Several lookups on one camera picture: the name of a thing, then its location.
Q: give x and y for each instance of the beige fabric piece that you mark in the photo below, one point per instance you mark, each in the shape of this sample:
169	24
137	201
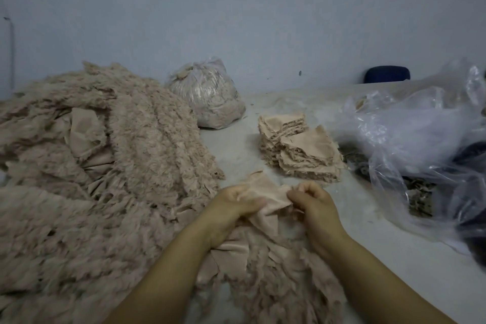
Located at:
264	197

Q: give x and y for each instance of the person's left forearm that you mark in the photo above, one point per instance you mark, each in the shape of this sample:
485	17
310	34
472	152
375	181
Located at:
163	289

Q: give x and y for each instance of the large clear plastic bag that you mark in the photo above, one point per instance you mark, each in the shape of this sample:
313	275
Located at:
418	134

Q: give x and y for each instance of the large pile beige fabric scraps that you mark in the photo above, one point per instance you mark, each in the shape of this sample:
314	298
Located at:
91	176

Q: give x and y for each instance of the clear bag of beige scraps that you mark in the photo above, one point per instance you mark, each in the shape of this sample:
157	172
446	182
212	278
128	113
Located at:
209	94

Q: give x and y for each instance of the person's right forearm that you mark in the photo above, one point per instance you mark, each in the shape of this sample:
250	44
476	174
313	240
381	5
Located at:
387	289

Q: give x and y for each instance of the stack of sorted beige pieces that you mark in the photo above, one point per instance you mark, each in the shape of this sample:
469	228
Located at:
277	124

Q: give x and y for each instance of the person's right hand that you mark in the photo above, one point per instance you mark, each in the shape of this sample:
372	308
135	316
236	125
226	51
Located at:
320	215

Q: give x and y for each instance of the beige scrap strips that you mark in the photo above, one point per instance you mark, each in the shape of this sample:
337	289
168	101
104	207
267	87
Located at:
281	282

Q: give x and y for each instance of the blue chair back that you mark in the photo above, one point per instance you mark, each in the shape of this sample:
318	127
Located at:
387	74

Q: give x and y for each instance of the person's left hand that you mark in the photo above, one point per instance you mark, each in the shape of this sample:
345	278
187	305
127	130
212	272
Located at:
226	217

